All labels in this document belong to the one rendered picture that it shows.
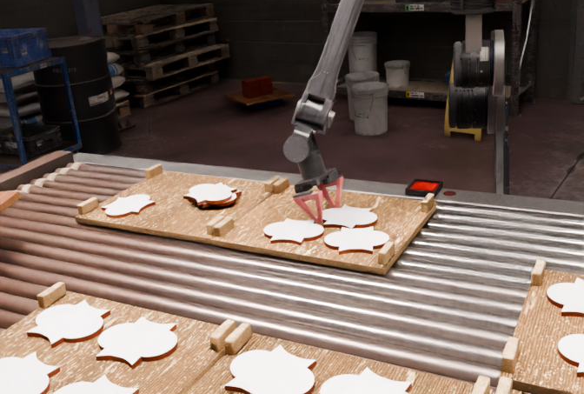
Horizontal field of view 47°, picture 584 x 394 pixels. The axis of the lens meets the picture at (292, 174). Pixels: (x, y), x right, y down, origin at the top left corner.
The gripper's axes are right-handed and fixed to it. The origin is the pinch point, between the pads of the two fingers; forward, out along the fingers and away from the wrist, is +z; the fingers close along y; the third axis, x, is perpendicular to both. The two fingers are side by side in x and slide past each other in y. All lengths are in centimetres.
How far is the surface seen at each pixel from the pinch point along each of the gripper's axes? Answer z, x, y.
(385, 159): 39, 114, 302
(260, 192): -6.9, 22.6, 9.9
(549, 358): 21, -50, -37
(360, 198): 1.2, -2.6, 13.2
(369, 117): 12, 137, 351
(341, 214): 1.2, -2.8, 0.9
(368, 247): 5.9, -14.0, -12.9
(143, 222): -10.9, 40.5, -14.9
